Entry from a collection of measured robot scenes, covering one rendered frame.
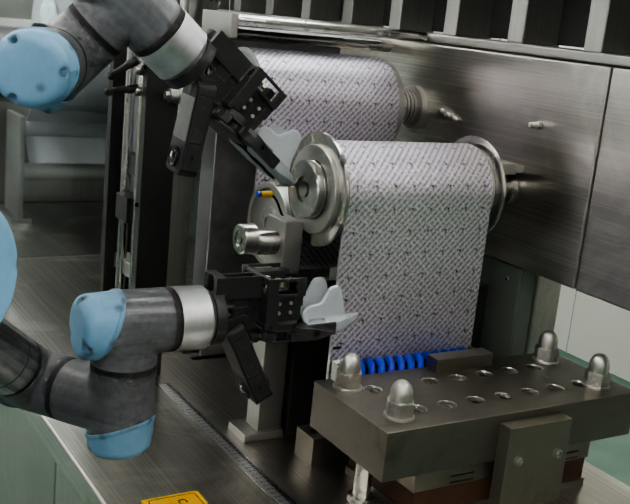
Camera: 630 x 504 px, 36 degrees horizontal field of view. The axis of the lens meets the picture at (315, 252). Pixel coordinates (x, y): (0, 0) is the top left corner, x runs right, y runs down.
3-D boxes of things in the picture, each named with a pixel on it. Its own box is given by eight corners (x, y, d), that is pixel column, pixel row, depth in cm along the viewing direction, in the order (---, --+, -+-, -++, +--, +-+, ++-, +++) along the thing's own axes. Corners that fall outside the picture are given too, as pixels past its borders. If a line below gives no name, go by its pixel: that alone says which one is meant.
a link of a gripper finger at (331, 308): (373, 286, 122) (309, 290, 117) (368, 331, 123) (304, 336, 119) (360, 279, 124) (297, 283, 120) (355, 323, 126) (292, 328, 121)
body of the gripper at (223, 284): (313, 278, 116) (222, 284, 110) (307, 346, 118) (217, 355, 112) (283, 261, 122) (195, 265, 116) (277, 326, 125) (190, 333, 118)
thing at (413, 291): (326, 371, 126) (341, 233, 122) (466, 354, 138) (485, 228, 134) (328, 373, 126) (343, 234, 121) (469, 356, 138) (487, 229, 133)
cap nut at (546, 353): (526, 357, 137) (531, 327, 136) (545, 354, 138) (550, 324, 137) (544, 366, 134) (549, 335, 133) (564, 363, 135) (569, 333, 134)
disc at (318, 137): (283, 231, 133) (293, 123, 129) (286, 231, 133) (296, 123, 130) (340, 259, 120) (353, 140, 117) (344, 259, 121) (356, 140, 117)
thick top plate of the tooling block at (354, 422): (309, 425, 121) (314, 380, 120) (544, 389, 142) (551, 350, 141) (381, 483, 108) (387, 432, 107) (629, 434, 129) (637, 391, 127)
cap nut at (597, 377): (575, 382, 129) (581, 350, 128) (595, 379, 131) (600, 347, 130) (596, 392, 126) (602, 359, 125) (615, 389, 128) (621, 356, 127)
